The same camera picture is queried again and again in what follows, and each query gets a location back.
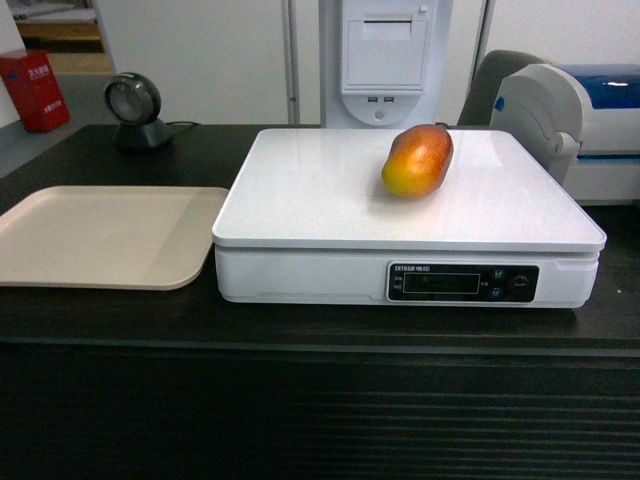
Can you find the dark red mango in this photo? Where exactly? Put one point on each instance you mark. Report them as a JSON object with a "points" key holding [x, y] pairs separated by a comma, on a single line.
{"points": [[418, 161]]}

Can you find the white checkout scale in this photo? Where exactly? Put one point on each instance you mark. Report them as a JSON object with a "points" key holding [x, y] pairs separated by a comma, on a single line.
{"points": [[308, 220]]}

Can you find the black checkout counter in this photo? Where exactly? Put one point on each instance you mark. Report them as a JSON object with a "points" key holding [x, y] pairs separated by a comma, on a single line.
{"points": [[110, 384]]}

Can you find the white POS terminal stand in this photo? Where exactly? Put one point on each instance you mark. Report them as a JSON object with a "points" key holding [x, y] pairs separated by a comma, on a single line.
{"points": [[381, 62]]}

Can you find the beige plastic tray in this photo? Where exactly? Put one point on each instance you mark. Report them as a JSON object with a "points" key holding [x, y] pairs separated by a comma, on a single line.
{"points": [[109, 237]]}

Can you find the grey round barcode scanner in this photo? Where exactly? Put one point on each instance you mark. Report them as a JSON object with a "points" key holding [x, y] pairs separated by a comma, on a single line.
{"points": [[135, 102]]}

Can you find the white label printer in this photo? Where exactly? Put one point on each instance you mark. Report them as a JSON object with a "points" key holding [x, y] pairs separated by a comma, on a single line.
{"points": [[581, 123]]}

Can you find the red fire extinguisher box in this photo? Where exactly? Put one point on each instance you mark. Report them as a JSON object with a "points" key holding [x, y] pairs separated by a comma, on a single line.
{"points": [[33, 88]]}

